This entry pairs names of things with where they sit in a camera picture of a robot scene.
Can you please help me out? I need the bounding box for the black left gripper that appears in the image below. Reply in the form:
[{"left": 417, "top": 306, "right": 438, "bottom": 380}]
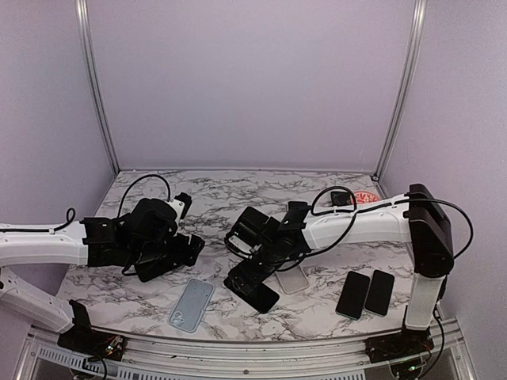
[{"left": 128, "top": 233, "right": 205, "bottom": 266}]

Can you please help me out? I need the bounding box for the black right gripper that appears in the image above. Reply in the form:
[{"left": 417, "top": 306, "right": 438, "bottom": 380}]
[{"left": 230, "top": 241, "right": 286, "bottom": 294}]

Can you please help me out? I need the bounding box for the black smartphone dark edge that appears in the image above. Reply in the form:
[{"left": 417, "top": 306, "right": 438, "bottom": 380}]
[{"left": 223, "top": 277, "right": 280, "bottom": 314}]

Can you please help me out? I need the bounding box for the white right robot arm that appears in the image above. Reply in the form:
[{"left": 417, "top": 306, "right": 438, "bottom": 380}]
[{"left": 223, "top": 184, "right": 455, "bottom": 355}]

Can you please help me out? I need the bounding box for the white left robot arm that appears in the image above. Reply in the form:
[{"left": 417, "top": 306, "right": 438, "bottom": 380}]
[{"left": 1, "top": 193, "right": 205, "bottom": 352}]

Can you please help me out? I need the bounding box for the light blue phone case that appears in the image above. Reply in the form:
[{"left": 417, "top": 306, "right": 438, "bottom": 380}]
[{"left": 168, "top": 279, "right": 215, "bottom": 333}]

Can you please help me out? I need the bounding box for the black phone case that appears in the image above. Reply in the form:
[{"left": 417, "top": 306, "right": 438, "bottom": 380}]
[{"left": 134, "top": 258, "right": 173, "bottom": 283}]

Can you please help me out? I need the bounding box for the black smartphone mint edge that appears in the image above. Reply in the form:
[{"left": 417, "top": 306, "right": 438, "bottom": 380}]
[{"left": 335, "top": 272, "right": 370, "bottom": 321}]

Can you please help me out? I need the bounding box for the black patterned square plate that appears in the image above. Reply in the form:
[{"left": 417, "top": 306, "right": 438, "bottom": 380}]
[{"left": 330, "top": 190, "right": 356, "bottom": 207}]

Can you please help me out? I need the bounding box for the black smartphone green edge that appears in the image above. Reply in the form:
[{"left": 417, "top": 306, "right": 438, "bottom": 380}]
[{"left": 364, "top": 270, "right": 395, "bottom": 317}]

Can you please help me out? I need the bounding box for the red white patterned bowl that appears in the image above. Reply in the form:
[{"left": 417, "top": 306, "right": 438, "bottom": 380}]
[{"left": 353, "top": 190, "right": 380, "bottom": 203}]

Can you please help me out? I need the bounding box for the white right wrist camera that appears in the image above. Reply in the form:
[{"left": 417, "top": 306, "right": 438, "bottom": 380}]
[{"left": 224, "top": 234, "right": 257, "bottom": 260}]

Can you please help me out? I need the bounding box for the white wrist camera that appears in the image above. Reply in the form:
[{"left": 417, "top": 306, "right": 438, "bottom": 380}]
[
  {"left": 169, "top": 192, "right": 193, "bottom": 219},
  {"left": 224, "top": 234, "right": 257, "bottom": 260}
]

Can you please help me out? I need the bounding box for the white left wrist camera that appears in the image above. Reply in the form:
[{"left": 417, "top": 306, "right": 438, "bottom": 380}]
[{"left": 169, "top": 192, "right": 193, "bottom": 219}]

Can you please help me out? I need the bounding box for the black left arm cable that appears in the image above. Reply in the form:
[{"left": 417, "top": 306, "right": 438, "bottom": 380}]
[{"left": 0, "top": 173, "right": 172, "bottom": 234}]

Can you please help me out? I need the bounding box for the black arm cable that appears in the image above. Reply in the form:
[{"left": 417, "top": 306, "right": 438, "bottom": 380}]
[
  {"left": 0, "top": 173, "right": 172, "bottom": 234},
  {"left": 300, "top": 185, "right": 475, "bottom": 262}
]

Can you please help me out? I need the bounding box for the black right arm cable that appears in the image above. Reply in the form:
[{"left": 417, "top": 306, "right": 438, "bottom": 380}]
[{"left": 300, "top": 185, "right": 475, "bottom": 262}]

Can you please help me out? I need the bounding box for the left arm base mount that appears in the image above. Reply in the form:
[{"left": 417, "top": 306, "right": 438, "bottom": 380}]
[{"left": 57, "top": 300, "right": 127, "bottom": 362}]

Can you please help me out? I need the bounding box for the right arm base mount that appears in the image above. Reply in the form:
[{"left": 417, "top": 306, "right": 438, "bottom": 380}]
[{"left": 364, "top": 321, "right": 435, "bottom": 363}]

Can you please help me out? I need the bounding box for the aluminium front rail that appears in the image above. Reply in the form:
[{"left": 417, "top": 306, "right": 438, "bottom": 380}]
[{"left": 13, "top": 319, "right": 478, "bottom": 379}]

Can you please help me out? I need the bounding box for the right aluminium frame post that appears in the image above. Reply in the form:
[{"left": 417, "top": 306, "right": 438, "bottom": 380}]
[{"left": 373, "top": 0, "right": 428, "bottom": 182}]

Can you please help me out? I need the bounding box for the aluminium frame post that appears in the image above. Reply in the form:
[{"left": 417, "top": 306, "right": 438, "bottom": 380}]
[
  {"left": 75, "top": 0, "right": 120, "bottom": 177},
  {"left": 373, "top": 0, "right": 428, "bottom": 182}
]

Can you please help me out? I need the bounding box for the left aluminium frame post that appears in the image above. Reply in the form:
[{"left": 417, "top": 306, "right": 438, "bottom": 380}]
[{"left": 75, "top": 0, "right": 120, "bottom": 177}]

